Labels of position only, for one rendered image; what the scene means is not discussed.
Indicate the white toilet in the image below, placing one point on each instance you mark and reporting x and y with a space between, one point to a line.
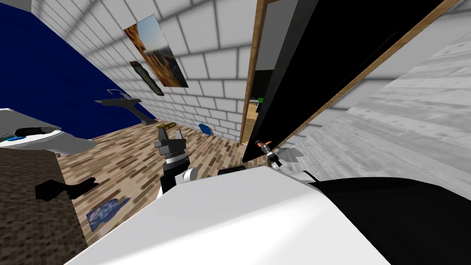
40 136

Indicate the blue patterned cloth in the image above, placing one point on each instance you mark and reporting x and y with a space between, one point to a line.
105 212

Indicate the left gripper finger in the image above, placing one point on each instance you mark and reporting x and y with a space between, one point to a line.
179 135
164 136

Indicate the dark green wall hanging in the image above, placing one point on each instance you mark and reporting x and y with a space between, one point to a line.
147 78

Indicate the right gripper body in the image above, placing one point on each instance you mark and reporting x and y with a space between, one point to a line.
289 154

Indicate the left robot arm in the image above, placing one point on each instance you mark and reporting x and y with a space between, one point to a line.
176 173

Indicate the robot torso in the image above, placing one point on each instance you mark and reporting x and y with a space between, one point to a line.
228 221

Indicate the black angular object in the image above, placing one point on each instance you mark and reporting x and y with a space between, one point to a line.
62 188

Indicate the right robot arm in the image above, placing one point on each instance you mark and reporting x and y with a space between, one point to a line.
397 221

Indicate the small blue object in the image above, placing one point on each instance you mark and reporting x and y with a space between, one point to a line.
206 129

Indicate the brown speckled cabinet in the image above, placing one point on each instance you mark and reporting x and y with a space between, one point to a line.
33 221

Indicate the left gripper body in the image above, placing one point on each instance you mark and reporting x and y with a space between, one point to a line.
172 147

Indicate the black door leaf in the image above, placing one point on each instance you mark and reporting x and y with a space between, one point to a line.
331 55

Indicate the landscape picture on wall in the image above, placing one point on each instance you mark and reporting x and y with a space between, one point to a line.
158 51

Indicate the grey pedestal sink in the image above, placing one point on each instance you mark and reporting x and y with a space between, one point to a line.
123 103

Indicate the olive yellow object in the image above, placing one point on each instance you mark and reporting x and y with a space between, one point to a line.
166 126

